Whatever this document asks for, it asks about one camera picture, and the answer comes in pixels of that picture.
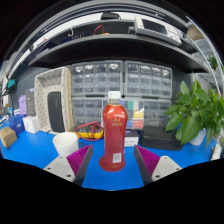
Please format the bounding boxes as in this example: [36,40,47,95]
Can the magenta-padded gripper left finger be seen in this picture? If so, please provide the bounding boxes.
[43,143,94,187]

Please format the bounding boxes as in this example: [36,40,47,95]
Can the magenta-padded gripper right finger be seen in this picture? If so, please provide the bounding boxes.
[133,144,183,186]

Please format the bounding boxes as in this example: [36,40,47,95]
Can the red drink bottle white cap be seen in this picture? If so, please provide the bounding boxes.
[102,90,129,169]

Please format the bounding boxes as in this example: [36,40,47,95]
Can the white cup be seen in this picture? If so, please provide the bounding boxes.
[52,131,80,157]

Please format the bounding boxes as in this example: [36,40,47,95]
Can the black soft pouch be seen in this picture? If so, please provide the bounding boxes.
[138,125,184,152]

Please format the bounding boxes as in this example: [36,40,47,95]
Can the black oblong speaker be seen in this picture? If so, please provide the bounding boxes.
[47,91,66,133]

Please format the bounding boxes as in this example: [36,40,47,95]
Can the white cardboard box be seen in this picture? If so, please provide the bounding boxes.
[22,114,42,135]

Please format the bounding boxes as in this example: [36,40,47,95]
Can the green potted plant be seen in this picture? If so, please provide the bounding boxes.
[164,79,224,148]

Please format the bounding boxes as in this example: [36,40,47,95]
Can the blue box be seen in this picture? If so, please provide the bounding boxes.
[8,114,25,136]

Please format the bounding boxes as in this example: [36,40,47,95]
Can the brown cardboard box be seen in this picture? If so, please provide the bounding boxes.
[0,125,18,149]

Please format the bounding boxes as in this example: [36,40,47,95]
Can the grey box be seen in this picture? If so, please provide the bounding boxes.
[25,88,37,118]

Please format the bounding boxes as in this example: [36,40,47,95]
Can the purple box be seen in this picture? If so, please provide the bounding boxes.
[18,94,28,117]

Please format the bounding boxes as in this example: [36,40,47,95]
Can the beige perforated tray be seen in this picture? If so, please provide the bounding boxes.
[34,66,74,134]

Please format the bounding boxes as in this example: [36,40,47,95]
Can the small teal box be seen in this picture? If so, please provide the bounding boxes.
[6,78,17,89]

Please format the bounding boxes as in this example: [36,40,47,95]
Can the white metal shelf rack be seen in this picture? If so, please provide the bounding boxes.
[186,16,224,101]

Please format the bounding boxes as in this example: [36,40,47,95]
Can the black workbench shelf unit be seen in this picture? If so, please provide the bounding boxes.
[6,1,209,74]

